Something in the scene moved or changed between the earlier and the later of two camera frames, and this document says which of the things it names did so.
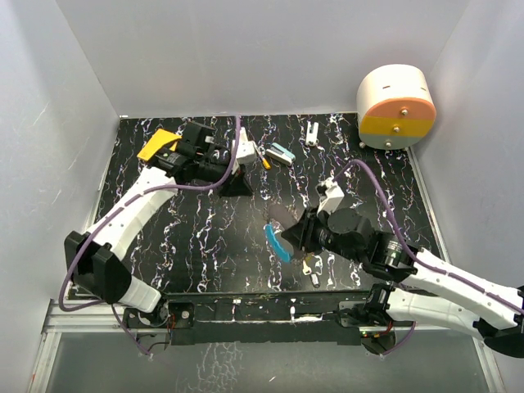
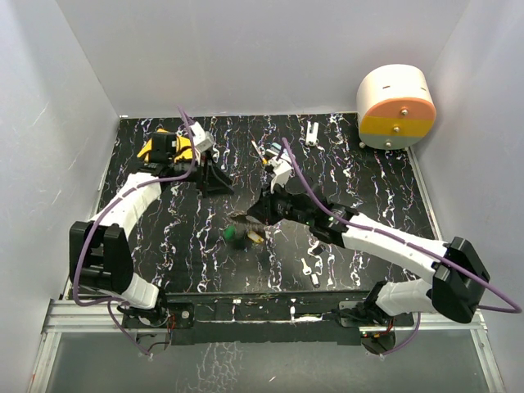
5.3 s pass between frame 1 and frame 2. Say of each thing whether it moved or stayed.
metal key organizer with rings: moved
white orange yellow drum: stayed
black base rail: stayed
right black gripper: moved
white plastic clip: stayed
